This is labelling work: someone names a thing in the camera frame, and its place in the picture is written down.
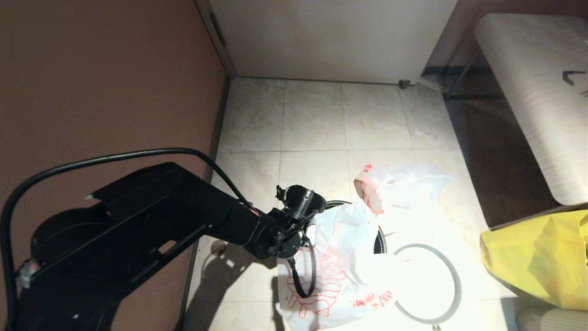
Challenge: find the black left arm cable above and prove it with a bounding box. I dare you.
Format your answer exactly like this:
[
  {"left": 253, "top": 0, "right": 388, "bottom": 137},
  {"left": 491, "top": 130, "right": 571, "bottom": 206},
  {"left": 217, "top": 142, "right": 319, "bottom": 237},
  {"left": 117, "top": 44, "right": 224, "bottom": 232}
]
[{"left": 0, "top": 147, "right": 317, "bottom": 331}]

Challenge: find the white plastic bag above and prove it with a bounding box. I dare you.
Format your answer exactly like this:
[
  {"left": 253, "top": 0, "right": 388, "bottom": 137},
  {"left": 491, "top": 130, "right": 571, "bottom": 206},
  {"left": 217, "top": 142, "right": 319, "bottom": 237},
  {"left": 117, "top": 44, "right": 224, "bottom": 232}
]
[{"left": 354, "top": 163, "right": 455, "bottom": 214}]

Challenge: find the black round trash bin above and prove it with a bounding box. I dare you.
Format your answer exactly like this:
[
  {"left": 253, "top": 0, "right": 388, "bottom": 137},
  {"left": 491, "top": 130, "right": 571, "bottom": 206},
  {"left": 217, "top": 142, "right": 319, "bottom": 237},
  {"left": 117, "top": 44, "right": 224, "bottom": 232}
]
[{"left": 326, "top": 201, "right": 387, "bottom": 254}]

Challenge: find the clear plastic bag red print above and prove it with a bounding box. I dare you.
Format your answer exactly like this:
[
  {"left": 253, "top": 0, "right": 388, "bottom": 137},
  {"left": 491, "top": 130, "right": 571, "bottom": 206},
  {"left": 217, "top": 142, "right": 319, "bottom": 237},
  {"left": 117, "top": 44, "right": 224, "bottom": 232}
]
[{"left": 277, "top": 201, "right": 400, "bottom": 331}]

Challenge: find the beige wooden table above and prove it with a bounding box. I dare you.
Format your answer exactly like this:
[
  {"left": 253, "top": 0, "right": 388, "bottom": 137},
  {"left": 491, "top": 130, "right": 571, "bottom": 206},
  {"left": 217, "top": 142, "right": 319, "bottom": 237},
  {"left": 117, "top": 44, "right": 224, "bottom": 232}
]
[{"left": 475, "top": 14, "right": 588, "bottom": 206}]

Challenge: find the grey metal furniture frame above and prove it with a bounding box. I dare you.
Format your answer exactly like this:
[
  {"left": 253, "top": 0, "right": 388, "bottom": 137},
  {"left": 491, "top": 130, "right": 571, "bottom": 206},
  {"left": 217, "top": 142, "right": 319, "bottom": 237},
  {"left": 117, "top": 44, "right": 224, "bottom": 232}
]
[{"left": 422, "top": 46, "right": 506, "bottom": 101}]

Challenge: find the grey bin rim ring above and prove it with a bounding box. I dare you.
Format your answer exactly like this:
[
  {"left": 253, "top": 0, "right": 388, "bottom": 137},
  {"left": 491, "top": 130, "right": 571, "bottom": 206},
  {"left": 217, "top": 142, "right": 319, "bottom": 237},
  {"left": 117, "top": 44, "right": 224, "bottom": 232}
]
[{"left": 393, "top": 244, "right": 462, "bottom": 325}]

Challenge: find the yellow plastic bag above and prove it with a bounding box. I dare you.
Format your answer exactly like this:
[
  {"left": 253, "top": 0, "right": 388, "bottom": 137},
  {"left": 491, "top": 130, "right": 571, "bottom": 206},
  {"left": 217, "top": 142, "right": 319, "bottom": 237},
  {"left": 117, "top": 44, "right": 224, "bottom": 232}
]
[{"left": 480, "top": 211, "right": 588, "bottom": 311}]

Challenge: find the white cabinet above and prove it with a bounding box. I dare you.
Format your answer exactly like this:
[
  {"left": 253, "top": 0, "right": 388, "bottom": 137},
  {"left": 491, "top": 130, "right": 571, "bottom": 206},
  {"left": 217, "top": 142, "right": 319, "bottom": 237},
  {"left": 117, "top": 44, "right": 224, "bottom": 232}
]
[{"left": 209, "top": 0, "right": 460, "bottom": 86}]

